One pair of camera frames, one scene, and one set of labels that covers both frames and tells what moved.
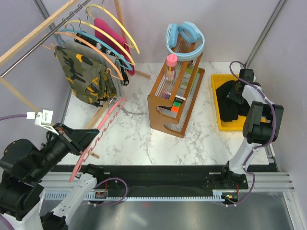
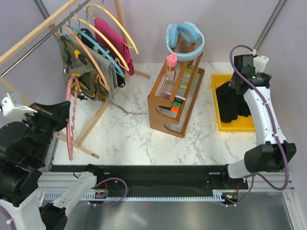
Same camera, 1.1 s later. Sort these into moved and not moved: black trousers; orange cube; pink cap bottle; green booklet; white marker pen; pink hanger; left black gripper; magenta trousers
Moved: pink hanger; left black gripper
Not moved: white marker pen; black trousers; green booklet; pink cap bottle; orange cube; magenta trousers
